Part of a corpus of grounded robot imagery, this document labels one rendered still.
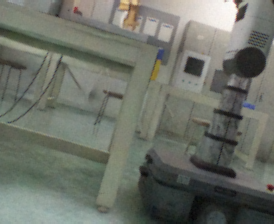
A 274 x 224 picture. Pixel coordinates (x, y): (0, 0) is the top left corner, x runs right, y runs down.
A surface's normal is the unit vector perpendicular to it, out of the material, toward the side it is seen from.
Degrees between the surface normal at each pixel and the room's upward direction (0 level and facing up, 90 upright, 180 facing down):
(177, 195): 90
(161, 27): 90
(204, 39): 90
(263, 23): 90
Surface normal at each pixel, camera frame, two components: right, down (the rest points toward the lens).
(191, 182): 0.05, 0.06
